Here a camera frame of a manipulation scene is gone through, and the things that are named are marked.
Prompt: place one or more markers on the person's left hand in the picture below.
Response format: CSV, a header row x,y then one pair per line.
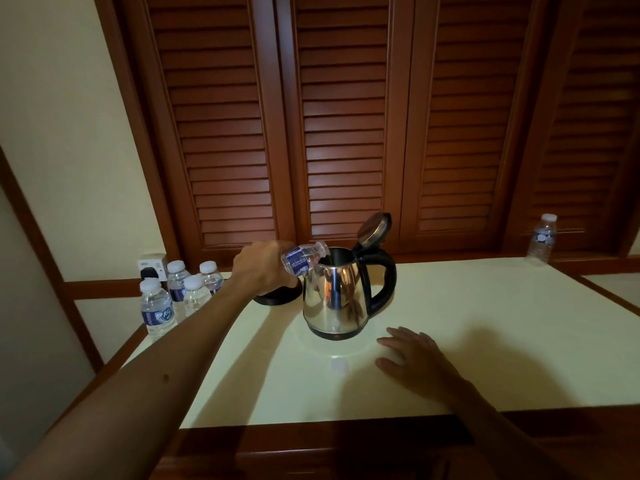
x,y
262,269

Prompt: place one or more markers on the person's right hand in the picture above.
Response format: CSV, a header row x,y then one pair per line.
x,y
425,369

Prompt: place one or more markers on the clear water bottle blue label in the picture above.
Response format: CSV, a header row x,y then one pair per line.
x,y
541,242
300,259

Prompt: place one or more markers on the white bottle cap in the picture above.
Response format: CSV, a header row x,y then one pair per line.
x,y
339,365

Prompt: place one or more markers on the cluster of clear water bottles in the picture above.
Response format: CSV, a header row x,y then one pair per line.
x,y
157,309

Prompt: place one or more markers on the person's left forearm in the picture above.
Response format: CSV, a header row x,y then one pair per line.
x,y
135,389

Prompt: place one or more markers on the person's right forearm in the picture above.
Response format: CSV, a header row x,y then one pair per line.
x,y
505,439

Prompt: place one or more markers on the black round kettle base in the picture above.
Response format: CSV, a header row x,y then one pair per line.
x,y
280,297

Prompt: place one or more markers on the black power plug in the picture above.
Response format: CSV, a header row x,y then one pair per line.
x,y
149,273

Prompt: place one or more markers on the wooden cabinet cream top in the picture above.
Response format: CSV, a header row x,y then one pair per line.
x,y
325,444

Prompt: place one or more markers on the brown louvered wooden shutter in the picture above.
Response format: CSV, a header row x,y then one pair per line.
x,y
470,119
345,119
590,119
220,119

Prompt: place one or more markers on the white wall socket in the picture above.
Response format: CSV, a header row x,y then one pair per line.
x,y
155,259

